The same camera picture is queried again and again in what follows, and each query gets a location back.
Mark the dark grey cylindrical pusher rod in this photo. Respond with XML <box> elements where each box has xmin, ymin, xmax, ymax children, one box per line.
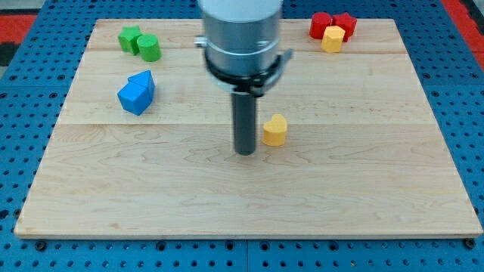
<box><xmin>231</xmin><ymin>94</ymin><xmax>257</xmax><ymax>156</ymax></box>

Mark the yellow heart block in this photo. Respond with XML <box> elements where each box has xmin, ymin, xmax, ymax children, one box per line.
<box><xmin>262</xmin><ymin>114</ymin><xmax>287</xmax><ymax>147</ymax></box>

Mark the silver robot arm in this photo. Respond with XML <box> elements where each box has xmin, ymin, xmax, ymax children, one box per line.
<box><xmin>195</xmin><ymin>0</ymin><xmax>292</xmax><ymax>156</ymax></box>

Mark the yellow hexagon block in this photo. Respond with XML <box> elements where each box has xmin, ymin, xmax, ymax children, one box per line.
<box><xmin>321</xmin><ymin>26</ymin><xmax>346</xmax><ymax>53</ymax></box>

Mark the blue triangle block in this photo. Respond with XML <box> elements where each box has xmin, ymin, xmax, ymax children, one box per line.
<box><xmin>128</xmin><ymin>70</ymin><xmax>155</xmax><ymax>97</ymax></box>

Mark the green cylinder block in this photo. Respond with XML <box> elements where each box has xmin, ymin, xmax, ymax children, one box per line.
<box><xmin>137</xmin><ymin>34</ymin><xmax>161</xmax><ymax>62</ymax></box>

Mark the blue cube block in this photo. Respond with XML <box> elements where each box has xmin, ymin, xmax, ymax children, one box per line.
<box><xmin>117</xmin><ymin>82</ymin><xmax>154</xmax><ymax>116</ymax></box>

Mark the light wooden board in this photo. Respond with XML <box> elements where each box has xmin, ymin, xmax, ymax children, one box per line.
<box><xmin>14</xmin><ymin>19</ymin><xmax>482</xmax><ymax>240</ymax></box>

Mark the red cylinder block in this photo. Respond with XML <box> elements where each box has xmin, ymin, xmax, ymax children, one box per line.
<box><xmin>309</xmin><ymin>12</ymin><xmax>332</xmax><ymax>39</ymax></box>

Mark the red star block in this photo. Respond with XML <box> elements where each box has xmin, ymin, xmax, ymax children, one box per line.
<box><xmin>332</xmin><ymin>12</ymin><xmax>357</xmax><ymax>42</ymax></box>

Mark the green star block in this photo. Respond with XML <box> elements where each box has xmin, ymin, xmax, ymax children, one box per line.
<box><xmin>118</xmin><ymin>26</ymin><xmax>142</xmax><ymax>55</ymax></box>

